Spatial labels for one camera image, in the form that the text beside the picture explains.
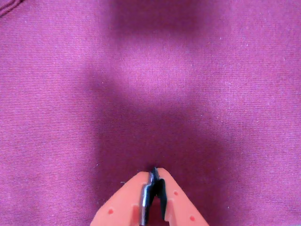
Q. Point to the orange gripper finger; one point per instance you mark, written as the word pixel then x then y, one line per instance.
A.
pixel 181 207
pixel 122 202

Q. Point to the dark red cloth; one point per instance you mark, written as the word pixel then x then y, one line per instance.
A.
pixel 70 94

